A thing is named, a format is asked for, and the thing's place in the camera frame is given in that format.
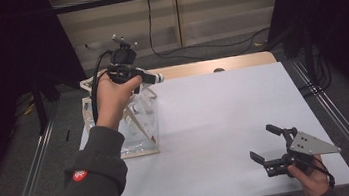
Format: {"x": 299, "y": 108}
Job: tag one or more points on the person's left hand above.
{"x": 112, "y": 99}

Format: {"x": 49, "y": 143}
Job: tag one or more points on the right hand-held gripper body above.
{"x": 309, "y": 145}

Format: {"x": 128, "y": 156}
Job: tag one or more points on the round table grommet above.
{"x": 218, "y": 70}

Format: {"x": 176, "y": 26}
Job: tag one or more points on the person's right hand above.
{"x": 312, "y": 182}

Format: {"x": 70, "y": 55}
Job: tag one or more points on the clear plastic wooden-framed box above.
{"x": 140, "y": 139}

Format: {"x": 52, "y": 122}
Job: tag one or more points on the black metal stand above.
{"x": 40, "y": 107}

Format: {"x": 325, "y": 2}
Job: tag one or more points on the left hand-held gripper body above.
{"x": 122, "y": 59}

